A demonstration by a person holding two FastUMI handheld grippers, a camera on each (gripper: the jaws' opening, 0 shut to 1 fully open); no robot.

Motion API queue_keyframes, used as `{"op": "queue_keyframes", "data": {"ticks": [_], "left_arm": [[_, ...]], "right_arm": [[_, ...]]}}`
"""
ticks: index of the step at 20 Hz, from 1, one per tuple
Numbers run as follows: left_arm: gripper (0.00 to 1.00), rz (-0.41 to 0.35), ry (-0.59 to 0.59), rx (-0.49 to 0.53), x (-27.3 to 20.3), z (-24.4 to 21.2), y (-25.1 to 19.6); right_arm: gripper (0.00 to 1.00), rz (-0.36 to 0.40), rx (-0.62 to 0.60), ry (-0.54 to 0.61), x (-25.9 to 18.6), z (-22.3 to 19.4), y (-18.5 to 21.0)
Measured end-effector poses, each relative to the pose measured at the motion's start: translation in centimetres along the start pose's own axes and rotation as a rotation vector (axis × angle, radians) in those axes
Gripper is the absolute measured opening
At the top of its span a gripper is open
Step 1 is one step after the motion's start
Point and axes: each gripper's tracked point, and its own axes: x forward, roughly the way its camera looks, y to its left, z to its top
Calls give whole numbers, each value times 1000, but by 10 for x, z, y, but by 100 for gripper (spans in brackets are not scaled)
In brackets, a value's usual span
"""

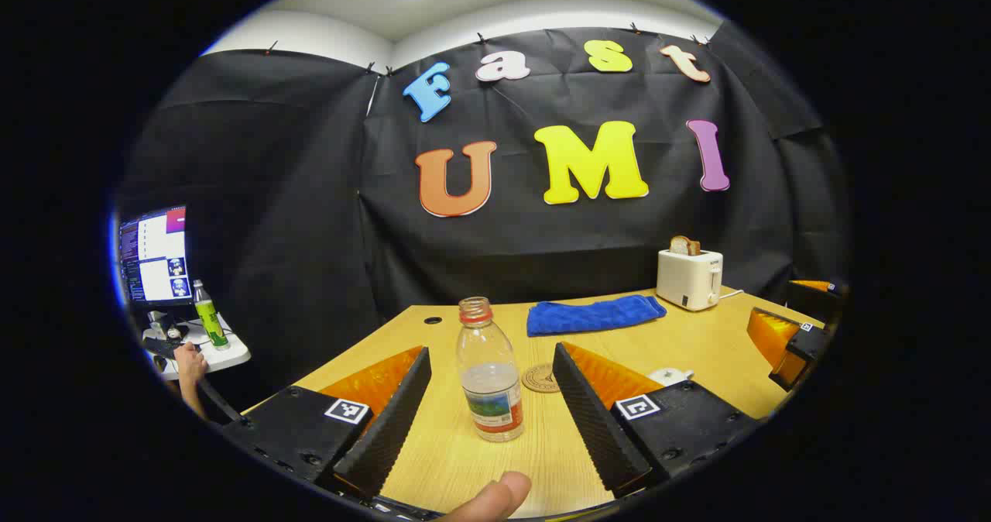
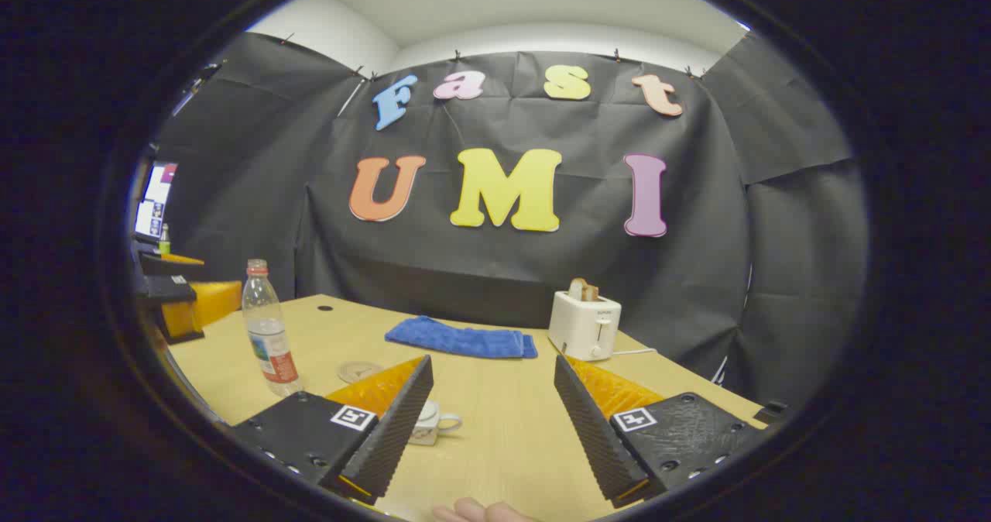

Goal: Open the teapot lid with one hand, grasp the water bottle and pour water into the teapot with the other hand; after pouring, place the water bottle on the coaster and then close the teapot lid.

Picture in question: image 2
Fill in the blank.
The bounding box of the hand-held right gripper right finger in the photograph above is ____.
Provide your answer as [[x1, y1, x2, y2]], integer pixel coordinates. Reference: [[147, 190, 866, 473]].
[[553, 354, 769, 510]]

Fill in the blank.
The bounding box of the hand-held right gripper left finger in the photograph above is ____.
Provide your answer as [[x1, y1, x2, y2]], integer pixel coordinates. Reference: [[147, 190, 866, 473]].
[[231, 354, 435, 507]]

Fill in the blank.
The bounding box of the white floral teacup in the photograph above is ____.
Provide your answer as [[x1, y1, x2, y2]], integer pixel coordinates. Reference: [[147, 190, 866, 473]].
[[409, 400, 464, 447]]

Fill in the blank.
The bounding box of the round wooden coaster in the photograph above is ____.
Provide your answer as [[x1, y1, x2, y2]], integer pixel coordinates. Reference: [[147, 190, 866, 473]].
[[337, 361, 386, 384]]

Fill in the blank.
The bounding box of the clear plastic water bottle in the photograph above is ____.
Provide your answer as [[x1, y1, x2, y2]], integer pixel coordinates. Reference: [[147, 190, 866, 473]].
[[242, 259, 304, 397]]

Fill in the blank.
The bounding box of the computer monitor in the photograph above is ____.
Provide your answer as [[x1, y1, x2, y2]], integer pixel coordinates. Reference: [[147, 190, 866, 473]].
[[133, 162, 179, 241]]

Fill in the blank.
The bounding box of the white toaster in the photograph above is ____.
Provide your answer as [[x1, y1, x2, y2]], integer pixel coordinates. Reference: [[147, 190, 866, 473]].
[[547, 290, 622, 362]]

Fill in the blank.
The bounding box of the blue towel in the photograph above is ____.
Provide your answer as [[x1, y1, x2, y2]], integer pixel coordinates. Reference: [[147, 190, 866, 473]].
[[385, 315, 539, 360]]

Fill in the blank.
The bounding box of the black backdrop cloth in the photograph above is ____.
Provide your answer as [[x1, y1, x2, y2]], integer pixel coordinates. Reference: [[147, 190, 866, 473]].
[[151, 30, 869, 410]]

